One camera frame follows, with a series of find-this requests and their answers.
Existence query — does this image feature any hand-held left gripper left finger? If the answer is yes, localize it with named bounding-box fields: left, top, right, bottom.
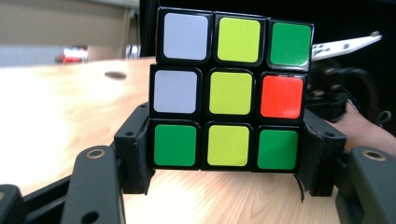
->
left=113, top=102, right=156, bottom=195

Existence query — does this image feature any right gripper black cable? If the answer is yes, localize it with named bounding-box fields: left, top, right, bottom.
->
left=377, top=109, right=393, bottom=126

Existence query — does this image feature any multicoloured puzzle cube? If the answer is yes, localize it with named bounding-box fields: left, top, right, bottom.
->
left=148, top=6, right=316, bottom=174

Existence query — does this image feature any red can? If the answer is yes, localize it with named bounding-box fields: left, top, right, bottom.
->
left=55, top=46, right=89, bottom=63

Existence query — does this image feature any dark round table grommet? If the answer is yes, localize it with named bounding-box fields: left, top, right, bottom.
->
left=104, top=71, right=128, bottom=81

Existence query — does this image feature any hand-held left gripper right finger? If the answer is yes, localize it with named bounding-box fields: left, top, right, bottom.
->
left=295, top=108, right=347, bottom=203

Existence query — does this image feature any beige wooden desk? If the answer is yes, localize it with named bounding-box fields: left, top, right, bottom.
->
left=0, top=0, right=140, bottom=63

